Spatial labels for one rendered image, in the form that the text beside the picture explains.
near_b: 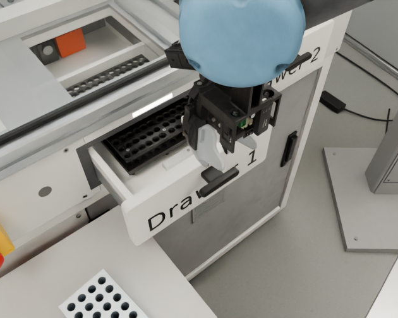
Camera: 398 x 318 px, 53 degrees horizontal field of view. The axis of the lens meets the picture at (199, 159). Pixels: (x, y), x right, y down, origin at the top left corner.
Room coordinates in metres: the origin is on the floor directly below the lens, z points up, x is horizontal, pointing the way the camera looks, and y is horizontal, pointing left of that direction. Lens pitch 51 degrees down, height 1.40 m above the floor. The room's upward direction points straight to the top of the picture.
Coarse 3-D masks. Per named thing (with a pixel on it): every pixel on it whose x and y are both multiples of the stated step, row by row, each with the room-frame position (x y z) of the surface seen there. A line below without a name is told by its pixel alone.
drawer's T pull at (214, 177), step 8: (208, 168) 0.37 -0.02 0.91; (216, 168) 0.37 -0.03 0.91; (232, 168) 0.37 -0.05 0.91; (208, 176) 0.36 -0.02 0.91; (216, 176) 0.36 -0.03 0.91; (224, 176) 0.36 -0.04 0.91; (232, 176) 0.36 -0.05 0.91; (208, 184) 0.34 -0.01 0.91; (216, 184) 0.34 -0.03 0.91; (200, 192) 0.33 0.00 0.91; (208, 192) 0.33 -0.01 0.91
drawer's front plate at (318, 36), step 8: (320, 24) 0.75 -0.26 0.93; (328, 24) 0.75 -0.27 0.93; (312, 32) 0.72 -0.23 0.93; (320, 32) 0.74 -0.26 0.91; (328, 32) 0.75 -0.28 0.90; (304, 40) 0.70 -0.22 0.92; (312, 40) 0.72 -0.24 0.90; (320, 40) 0.74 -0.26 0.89; (328, 40) 0.76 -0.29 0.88; (304, 48) 0.71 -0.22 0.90; (312, 48) 0.73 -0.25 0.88; (320, 48) 0.75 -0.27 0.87; (312, 56) 0.73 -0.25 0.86; (320, 56) 0.75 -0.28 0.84; (304, 64) 0.72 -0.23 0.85; (312, 64) 0.74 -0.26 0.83; (288, 72) 0.68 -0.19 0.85; (296, 72) 0.70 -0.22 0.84; (304, 72) 0.72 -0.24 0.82; (272, 80) 0.65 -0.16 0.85; (280, 80) 0.67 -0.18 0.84; (288, 80) 0.69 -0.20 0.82
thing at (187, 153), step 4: (188, 148) 0.47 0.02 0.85; (180, 152) 0.46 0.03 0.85; (184, 152) 0.46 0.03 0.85; (188, 152) 0.46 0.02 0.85; (192, 152) 0.46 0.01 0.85; (172, 156) 0.45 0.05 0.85; (176, 156) 0.45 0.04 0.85; (180, 156) 0.45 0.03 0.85; (184, 156) 0.45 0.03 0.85; (188, 156) 0.46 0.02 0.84; (168, 160) 0.44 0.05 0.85; (172, 160) 0.44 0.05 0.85; (176, 160) 0.44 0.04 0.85; (180, 160) 0.44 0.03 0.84; (164, 164) 0.43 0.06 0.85; (168, 164) 0.43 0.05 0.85; (172, 164) 0.43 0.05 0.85; (176, 164) 0.44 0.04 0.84; (164, 168) 0.43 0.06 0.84; (168, 168) 0.43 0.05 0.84
